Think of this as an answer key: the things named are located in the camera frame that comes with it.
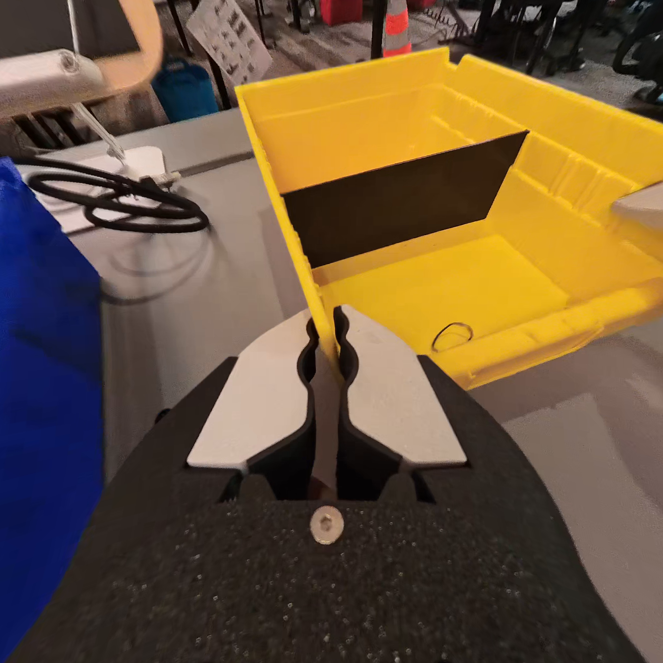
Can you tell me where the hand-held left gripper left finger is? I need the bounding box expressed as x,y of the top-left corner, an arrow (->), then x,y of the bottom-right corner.
185,310 -> 319,500

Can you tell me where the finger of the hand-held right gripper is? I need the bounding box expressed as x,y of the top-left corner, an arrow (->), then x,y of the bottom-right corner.
611,181 -> 663,235

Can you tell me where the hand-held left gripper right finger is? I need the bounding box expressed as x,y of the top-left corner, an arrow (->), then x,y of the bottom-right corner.
331,305 -> 468,500

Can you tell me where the yellow bin with black divider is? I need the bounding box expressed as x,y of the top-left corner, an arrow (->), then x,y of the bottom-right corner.
234,46 -> 663,392

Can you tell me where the black cable with silver plug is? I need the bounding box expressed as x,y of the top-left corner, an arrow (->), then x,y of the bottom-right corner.
26,157 -> 211,235

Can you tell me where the blue plastic bin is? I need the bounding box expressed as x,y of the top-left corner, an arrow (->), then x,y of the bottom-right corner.
0,155 -> 105,661

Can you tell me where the black twist tie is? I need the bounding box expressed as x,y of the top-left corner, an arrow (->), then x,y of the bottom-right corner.
431,321 -> 475,354

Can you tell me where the black office chair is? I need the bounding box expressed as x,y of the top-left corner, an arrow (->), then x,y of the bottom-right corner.
614,18 -> 663,107

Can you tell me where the black bin divider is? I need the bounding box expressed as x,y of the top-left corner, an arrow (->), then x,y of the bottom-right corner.
282,129 -> 530,270

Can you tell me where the orange traffic cone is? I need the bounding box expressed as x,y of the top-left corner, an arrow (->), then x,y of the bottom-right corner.
382,0 -> 413,59

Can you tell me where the blue bucket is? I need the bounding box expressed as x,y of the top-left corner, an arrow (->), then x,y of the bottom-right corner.
150,56 -> 219,123

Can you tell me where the red bag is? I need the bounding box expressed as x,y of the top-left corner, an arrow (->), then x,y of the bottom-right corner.
319,0 -> 363,27

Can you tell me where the printed paper sheet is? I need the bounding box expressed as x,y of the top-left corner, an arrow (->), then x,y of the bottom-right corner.
185,0 -> 273,87

